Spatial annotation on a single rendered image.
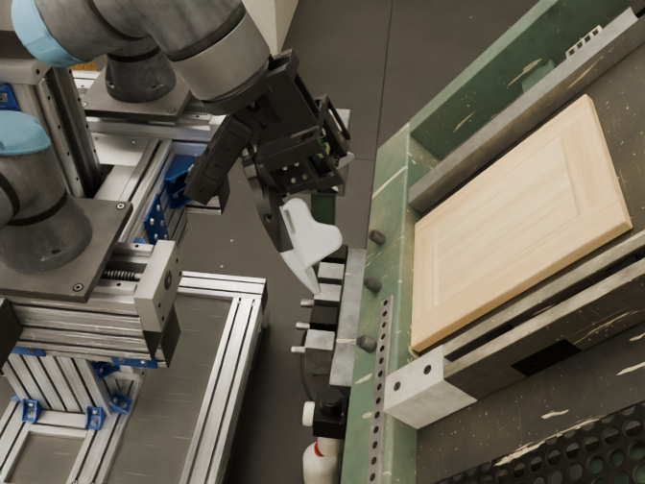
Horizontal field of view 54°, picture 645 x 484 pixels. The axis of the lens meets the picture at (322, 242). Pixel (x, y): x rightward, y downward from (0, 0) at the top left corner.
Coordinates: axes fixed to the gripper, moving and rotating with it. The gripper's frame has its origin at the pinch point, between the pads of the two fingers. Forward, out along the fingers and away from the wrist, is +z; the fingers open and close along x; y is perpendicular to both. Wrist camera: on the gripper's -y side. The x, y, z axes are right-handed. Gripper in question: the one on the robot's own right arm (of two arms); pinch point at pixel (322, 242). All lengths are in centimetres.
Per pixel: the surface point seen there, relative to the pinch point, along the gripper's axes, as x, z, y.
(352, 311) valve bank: 38, 52, -25
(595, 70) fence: 55, 26, 31
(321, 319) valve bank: 33, 47, -30
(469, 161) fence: 55, 36, 6
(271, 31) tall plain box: 272, 73, -109
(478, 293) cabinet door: 21.8, 36.8, 5.7
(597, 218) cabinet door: 22.1, 27.6, 25.4
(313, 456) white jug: 33, 99, -59
